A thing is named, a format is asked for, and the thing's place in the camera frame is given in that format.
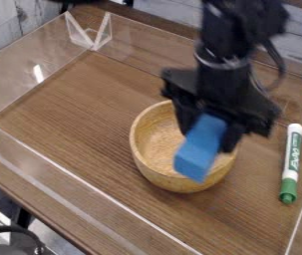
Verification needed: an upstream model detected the black metal stand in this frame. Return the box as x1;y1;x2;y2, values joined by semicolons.
0;208;46;255

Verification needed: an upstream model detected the green white dry-erase marker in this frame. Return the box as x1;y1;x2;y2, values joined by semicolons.
278;124;302;204

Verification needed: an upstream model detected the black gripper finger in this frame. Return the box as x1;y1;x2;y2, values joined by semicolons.
219;123;246;153
172;100;200;134

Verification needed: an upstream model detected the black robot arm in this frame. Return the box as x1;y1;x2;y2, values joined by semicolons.
160;0;289;152

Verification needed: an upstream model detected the black cable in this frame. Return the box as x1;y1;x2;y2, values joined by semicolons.
0;224;45;255

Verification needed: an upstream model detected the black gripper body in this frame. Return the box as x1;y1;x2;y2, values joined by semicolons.
160;67;281;136

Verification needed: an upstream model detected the blue block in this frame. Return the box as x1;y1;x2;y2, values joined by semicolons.
172;114;226;183

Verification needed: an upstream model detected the wooden brown bowl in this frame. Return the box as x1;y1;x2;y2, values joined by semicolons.
129;101;236;193

